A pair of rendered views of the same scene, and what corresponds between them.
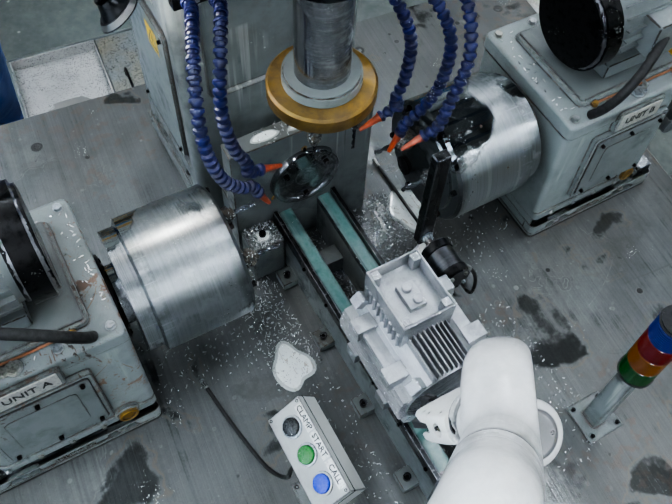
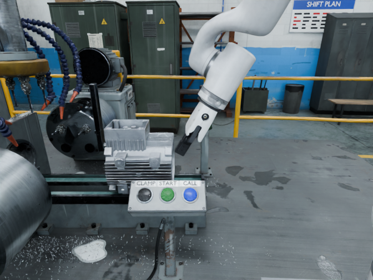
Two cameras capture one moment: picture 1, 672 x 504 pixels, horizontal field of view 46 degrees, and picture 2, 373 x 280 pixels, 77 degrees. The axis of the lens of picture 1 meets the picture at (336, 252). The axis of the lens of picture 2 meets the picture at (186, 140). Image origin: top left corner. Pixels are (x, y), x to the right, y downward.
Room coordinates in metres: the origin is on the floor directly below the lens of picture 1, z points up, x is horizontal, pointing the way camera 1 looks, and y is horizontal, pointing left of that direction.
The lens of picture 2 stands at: (0.10, 0.37, 1.37)
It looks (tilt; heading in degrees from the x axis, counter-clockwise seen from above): 22 degrees down; 302
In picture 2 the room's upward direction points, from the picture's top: straight up
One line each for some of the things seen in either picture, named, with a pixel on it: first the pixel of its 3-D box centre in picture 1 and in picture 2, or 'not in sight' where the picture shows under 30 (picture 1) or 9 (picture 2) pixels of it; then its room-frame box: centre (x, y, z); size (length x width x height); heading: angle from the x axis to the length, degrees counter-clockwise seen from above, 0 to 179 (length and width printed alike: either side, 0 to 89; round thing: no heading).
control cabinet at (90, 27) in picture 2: not in sight; (97, 71); (3.50, -2.26, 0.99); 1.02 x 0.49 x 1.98; 27
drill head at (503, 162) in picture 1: (474, 139); (87, 123); (1.04, -0.26, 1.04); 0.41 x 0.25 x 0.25; 122
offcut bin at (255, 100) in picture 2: not in sight; (255, 94); (1.57, -4.80, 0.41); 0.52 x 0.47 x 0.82; 27
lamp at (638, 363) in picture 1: (650, 354); not in sight; (0.56, -0.52, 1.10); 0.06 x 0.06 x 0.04
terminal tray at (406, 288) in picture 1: (408, 298); (129, 134); (0.63, -0.13, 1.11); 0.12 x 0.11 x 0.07; 32
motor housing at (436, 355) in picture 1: (414, 342); (143, 161); (0.60, -0.15, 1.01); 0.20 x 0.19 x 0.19; 32
